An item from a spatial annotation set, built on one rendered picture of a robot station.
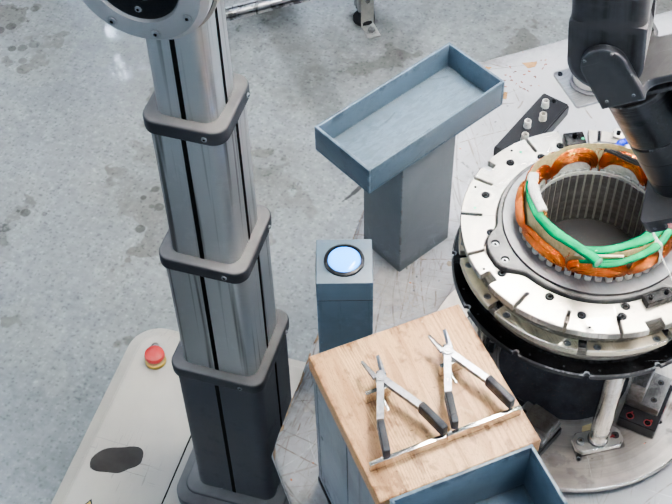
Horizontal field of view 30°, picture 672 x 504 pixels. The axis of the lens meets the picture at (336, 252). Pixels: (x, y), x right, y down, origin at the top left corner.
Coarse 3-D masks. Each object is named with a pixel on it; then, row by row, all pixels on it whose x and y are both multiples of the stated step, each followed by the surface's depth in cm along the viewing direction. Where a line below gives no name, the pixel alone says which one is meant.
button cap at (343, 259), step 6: (336, 252) 155; (342, 252) 155; (348, 252) 155; (354, 252) 155; (330, 258) 154; (336, 258) 154; (342, 258) 154; (348, 258) 154; (354, 258) 154; (330, 264) 154; (336, 264) 154; (342, 264) 154; (348, 264) 154; (354, 264) 154; (336, 270) 154; (342, 270) 153; (348, 270) 153
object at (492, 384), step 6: (486, 378) 136; (492, 378) 136; (486, 384) 137; (492, 384) 136; (498, 384) 136; (492, 390) 136; (498, 390) 135; (504, 390) 135; (498, 396) 136; (504, 396) 135; (510, 396) 135; (504, 402) 136; (510, 402) 134; (510, 408) 136
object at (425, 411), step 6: (420, 408) 134; (426, 408) 134; (420, 414) 135; (426, 414) 134; (432, 414) 133; (426, 420) 135; (432, 420) 133; (438, 420) 133; (432, 426) 134; (438, 426) 133; (444, 426) 132; (438, 432) 134; (444, 432) 133
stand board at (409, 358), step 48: (384, 336) 144; (432, 336) 144; (336, 384) 140; (432, 384) 139; (480, 384) 139; (432, 432) 136; (480, 432) 135; (528, 432) 135; (384, 480) 132; (432, 480) 132
